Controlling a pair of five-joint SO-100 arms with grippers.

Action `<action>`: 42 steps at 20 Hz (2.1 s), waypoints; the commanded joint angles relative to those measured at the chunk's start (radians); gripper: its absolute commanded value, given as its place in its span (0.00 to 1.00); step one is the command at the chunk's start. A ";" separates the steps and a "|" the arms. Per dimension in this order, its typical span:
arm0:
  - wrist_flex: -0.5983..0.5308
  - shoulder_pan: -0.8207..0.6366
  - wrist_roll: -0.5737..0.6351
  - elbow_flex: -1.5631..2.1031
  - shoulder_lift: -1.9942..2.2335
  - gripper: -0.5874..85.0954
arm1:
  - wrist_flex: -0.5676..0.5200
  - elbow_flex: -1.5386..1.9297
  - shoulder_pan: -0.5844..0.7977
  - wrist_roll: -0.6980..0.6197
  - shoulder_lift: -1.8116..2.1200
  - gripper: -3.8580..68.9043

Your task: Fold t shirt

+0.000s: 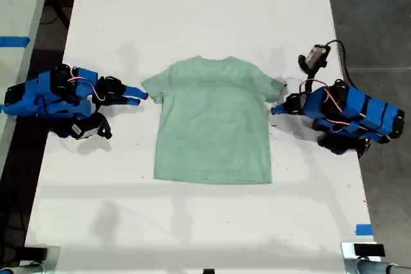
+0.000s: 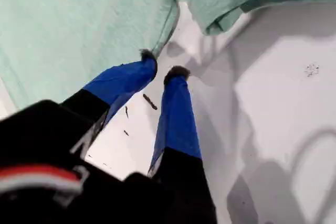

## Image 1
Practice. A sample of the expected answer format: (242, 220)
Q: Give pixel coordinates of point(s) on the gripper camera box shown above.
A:
(84, 130)
(318, 54)

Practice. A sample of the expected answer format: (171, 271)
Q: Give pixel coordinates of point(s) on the grey metal pipe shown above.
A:
(372, 267)

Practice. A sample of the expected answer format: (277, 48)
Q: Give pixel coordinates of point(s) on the blue and black arm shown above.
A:
(356, 113)
(48, 100)

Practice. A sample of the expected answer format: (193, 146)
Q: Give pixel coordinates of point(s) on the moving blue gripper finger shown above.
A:
(128, 101)
(283, 104)

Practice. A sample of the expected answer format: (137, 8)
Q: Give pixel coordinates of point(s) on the pale green T-shirt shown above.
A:
(212, 126)

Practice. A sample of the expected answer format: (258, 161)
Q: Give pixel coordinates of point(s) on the camera black stalk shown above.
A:
(105, 126)
(306, 72)

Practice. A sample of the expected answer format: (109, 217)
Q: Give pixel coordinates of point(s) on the short blue tape strip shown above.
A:
(364, 229)

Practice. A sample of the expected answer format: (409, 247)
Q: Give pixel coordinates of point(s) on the tiny black block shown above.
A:
(208, 271)

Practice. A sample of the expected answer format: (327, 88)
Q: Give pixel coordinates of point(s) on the small black box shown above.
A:
(369, 250)
(35, 253)

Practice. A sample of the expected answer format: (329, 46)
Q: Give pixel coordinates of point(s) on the long blue tape strip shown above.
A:
(14, 41)

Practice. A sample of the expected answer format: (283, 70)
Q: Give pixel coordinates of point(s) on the white side table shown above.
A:
(16, 4)

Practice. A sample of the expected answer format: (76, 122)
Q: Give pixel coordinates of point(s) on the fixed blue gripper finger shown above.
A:
(136, 92)
(278, 110)

